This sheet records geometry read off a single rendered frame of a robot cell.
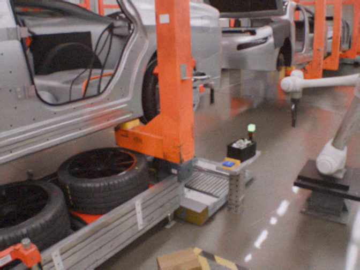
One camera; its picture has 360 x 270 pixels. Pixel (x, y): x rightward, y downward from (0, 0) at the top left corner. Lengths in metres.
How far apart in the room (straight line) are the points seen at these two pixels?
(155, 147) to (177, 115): 0.34
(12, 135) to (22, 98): 0.22
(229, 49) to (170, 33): 3.14
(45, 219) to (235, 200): 1.39
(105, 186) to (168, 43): 0.98
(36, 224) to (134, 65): 1.35
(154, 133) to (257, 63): 3.10
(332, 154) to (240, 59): 3.07
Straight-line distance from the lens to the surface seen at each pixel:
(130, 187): 1.98
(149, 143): 2.15
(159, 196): 2.05
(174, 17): 1.83
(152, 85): 2.42
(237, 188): 2.29
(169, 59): 1.86
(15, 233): 1.64
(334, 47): 7.66
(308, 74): 5.84
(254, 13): 5.90
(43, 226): 1.67
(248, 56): 4.86
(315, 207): 2.52
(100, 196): 1.94
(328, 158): 2.14
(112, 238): 1.85
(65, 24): 4.01
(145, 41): 2.40
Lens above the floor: 1.37
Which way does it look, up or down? 19 degrees down
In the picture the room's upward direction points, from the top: 3 degrees counter-clockwise
